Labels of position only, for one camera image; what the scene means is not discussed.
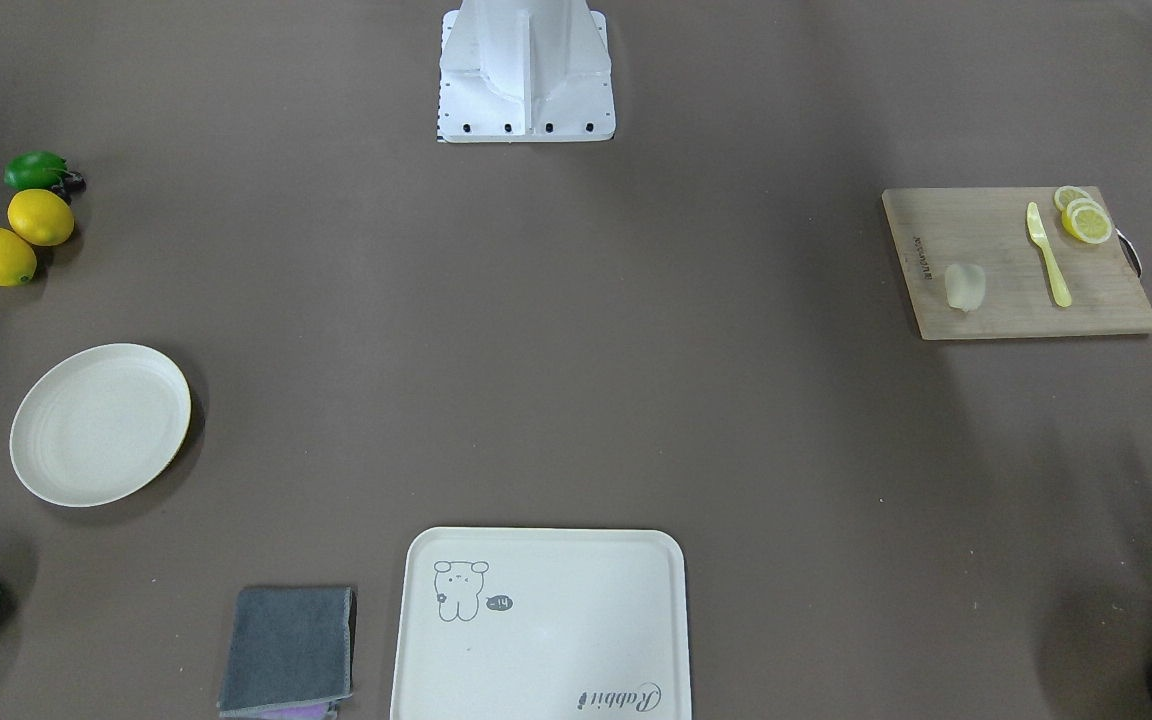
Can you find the white steamed bun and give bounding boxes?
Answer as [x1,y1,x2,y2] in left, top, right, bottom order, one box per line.
[943,263,987,313]

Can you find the cream round plate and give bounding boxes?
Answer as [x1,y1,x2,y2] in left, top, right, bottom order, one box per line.
[9,343,192,509]

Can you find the cream rectangular tray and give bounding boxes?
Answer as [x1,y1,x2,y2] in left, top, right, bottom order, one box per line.
[391,526,692,719]

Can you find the wooden cutting board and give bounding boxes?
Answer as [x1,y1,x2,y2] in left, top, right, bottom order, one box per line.
[881,187,1152,340]

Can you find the grey folded cloth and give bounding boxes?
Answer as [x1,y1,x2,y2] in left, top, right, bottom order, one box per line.
[218,585,355,715]

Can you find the purple cloth under grey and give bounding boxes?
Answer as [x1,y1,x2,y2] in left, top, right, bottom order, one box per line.
[219,700,340,720]

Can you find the yellow plastic knife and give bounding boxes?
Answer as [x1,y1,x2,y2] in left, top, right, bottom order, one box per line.
[1025,200,1073,306]

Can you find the back lemon slice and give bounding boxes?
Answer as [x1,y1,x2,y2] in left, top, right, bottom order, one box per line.
[1052,184,1094,213]

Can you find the middle lemon slice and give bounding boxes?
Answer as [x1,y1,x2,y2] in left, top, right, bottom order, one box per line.
[1062,200,1111,236]

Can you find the dark purple grape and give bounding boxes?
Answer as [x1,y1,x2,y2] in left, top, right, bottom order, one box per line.
[50,170,86,204]

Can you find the yellow lemon upper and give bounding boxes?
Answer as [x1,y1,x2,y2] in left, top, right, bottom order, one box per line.
[6,190,76,247]

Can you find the green lime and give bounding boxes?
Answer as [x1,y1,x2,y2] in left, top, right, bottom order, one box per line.
[3,151,69,191]

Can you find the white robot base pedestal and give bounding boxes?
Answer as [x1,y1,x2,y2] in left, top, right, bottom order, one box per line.
[435,1,617,143]

